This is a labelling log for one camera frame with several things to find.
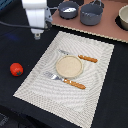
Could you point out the beige bowl at right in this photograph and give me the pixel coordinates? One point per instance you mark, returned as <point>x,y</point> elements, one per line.
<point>123,14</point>

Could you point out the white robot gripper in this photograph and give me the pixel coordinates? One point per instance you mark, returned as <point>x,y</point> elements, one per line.
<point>39,21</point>

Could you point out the red toy sausage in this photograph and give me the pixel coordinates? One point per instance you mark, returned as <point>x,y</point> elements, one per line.
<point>16,69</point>

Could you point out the fork with wooden handle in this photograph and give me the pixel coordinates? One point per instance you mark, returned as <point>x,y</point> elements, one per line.
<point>67,81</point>

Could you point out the grey pot on stove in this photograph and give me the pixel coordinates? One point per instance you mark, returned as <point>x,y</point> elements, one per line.
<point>90,14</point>

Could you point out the pink toy stove top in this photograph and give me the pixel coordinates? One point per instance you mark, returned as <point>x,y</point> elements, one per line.
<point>107,27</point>

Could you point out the knife with wooden handle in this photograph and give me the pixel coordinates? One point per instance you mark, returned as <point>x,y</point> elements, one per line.
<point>80,56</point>

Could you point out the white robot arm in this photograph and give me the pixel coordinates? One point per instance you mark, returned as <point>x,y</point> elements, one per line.
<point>34,4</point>

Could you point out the grey frying pan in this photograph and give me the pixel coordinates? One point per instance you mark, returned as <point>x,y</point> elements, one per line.
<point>67,4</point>

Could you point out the white woven placemat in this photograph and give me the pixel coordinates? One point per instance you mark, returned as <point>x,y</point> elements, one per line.
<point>70,103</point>

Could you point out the beige round plate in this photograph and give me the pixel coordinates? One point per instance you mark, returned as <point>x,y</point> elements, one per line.
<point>69,66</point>

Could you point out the white toy fish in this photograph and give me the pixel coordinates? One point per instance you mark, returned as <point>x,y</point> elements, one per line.
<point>69,10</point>

